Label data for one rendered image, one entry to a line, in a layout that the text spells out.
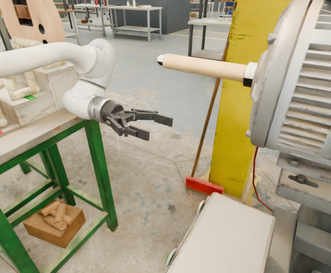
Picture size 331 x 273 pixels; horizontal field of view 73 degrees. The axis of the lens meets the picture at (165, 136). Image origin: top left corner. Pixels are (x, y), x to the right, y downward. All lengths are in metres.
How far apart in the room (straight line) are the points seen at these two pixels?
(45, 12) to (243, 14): 0.92
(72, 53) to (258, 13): 0.93
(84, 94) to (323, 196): 0.72
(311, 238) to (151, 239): 1.27
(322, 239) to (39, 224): 1.55
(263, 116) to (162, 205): 1.51
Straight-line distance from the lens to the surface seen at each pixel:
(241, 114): 1.50
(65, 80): 1.11
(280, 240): 0.45
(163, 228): 1.68
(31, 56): 0.72
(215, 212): 0.35
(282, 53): 0.35
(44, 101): 1.07
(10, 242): 1.13
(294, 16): 0.38
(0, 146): 0.97
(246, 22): 1.36
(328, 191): 0.45
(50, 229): 1.68
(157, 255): 1.58
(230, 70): 0.47
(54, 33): 1.02
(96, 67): 0.83
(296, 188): 0.43
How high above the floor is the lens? 1.39
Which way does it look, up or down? 33 degrees down
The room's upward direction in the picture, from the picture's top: straight up
